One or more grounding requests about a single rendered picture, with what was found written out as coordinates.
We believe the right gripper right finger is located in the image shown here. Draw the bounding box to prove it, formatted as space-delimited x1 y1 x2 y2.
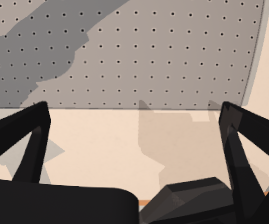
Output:
218 101 269 224

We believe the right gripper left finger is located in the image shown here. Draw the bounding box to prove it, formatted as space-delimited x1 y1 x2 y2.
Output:
0 101 51 183

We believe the grey flat mat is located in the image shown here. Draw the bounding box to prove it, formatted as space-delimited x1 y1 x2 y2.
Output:
0 0 265 111

